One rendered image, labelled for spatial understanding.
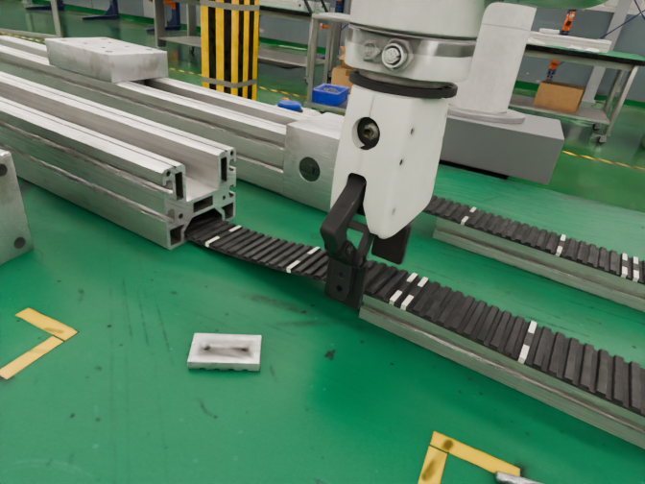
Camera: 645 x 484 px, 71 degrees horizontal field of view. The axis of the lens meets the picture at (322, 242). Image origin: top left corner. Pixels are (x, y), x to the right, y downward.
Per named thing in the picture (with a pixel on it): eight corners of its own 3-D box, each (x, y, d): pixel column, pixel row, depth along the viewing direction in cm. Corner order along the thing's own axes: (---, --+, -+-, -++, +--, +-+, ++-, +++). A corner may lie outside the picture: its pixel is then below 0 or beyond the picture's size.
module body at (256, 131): (321, 176, 67) (326, 119, 63) (280, 195, 59) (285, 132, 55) (17, 77, 100) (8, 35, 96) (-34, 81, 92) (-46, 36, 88)
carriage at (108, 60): (169, 93, 78) (167, 51, 75) (113, 101, 69) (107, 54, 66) (109, 76, 85) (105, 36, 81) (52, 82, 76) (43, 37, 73)
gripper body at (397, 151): (433, 82, 25) (395, 254, 31) (479, 69, 33) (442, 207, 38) (320, 60, 28) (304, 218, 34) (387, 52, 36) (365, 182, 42)
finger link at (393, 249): (415, 200, 38) (400, 266, 41) (428, 190, 41) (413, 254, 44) (381, 189, 40) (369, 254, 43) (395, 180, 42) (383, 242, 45)
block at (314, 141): (382, 189, 65) (394, 124, 61) (340, 217, 56) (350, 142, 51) (328, 172, 69) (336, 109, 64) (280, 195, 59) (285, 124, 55)
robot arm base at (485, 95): (424, 99, 97) (445, 2, 89) (515, 113, 94) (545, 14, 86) (421, 110, 80) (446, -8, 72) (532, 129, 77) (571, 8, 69)
